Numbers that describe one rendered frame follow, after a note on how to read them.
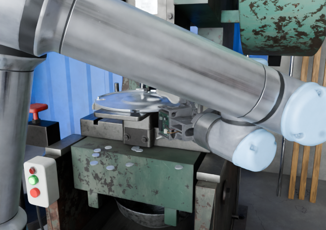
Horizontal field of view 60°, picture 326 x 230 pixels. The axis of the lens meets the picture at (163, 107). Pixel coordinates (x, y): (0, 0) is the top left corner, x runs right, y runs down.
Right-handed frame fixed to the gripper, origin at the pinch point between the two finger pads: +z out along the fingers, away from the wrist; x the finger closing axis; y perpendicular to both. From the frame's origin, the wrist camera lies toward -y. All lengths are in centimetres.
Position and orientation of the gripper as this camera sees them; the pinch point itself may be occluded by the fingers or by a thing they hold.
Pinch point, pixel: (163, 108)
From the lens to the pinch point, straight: 77.8
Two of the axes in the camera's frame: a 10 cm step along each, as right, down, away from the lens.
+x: 0.0, 9.7, 2.5
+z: -5.3, -2.1, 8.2
